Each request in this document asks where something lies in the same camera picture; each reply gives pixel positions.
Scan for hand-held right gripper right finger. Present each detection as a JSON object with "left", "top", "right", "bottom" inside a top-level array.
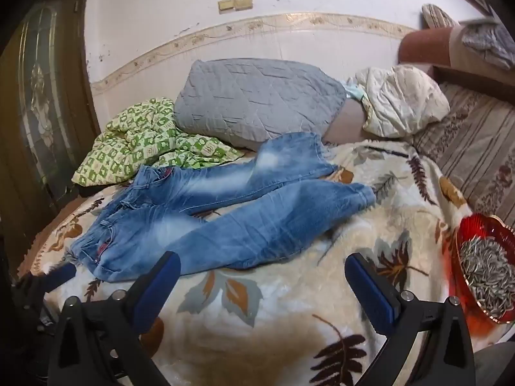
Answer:
[{"left": 344, "top": 253, "right": 477, "bottom": 386}]

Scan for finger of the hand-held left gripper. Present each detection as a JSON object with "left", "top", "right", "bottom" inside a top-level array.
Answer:
[{"left": 39, "top": 263, "right": 78, "bottom": 295}]

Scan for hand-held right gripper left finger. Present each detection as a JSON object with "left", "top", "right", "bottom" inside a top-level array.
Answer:
[{"left": 47, "top": 250, "right": 182, "bottom": 386}]

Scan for blue denim pants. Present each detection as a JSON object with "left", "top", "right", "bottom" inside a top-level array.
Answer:
[{"left": 66, "top": 131, "right": 377, "bottom": 283}]

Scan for leaf print fleece blanket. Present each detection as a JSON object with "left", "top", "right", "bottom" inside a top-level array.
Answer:
[{"left": 18, "top": 139, "right": 503, "bottom": 386}]

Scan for red glass bowl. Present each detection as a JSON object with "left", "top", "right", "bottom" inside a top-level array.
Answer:
[{"left": 454, "top": 214, "right": 515, "bottom": 326}]

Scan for pile of sunflower seeds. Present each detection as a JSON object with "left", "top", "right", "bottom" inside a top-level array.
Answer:
[{"left": 460, "top": 237, "right": 515, "bottom": 318}]

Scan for green patterned quilt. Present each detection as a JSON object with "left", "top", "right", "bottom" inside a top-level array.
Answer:
[{"left": 71, "top": 97, "right": 244, "bottom": 188}]

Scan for brown bolster pillow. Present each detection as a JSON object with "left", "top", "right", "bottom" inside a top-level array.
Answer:
[{"left": 322, "top": 98, "right": 375, "bottom": 145}]

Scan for striped floral bed sheet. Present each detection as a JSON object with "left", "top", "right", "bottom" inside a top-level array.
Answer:
[{"left": 414, "top": 82, "right": 515, "bottom": 226}]

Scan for wooden stained glass door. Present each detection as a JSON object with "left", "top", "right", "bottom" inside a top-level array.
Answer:
[{"left": 0, "top": 0, "right": 101, "bottom": 278}]

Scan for cream quilted pillow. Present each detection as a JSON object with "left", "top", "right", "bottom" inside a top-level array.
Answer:
[{"left": 355, "top": 64, "right": 451, "bottom": 138}]

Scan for light blue cloth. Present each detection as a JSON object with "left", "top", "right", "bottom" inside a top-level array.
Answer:
[{"left": 342, "top": 82, "right": 367, "bottom": 101}]

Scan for grey quilted pillow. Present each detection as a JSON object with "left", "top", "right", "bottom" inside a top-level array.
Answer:
[{"left": 174, "top": 59, "right": 347, "bottom": 151}]

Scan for brown padded headboard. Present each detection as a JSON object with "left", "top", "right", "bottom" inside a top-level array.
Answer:
[{"left": 398, "top": 27, "right": 515, "bottom": 105}]

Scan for grey crumpled garment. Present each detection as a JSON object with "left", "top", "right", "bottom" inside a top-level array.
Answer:
[{"left": 461, "top": 20, "right": 515, "bottom": 69}]

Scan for striped cushion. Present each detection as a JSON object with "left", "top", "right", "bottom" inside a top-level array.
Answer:
[{"left": 421, "top": 4, "right": 459, "bottom": 29}]

